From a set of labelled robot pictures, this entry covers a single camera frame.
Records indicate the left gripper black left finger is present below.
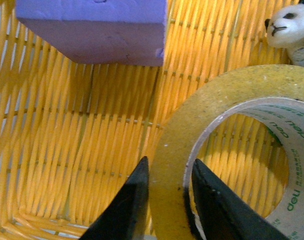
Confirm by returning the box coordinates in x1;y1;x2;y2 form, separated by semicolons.
80;156;149;240

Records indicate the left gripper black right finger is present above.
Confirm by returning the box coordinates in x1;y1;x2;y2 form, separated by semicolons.
192;159;288;240

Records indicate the clear packing tape roll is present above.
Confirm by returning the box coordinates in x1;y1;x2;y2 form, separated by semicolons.
149;64;304;240

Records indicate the yellow wicker basket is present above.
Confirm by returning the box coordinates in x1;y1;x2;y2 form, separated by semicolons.
0;0;297;240

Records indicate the purple foam cube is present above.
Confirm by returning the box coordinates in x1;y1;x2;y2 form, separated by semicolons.
15;0;167;67

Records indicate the small panda figurine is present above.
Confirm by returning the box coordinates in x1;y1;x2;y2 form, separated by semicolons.
265;0;304;67

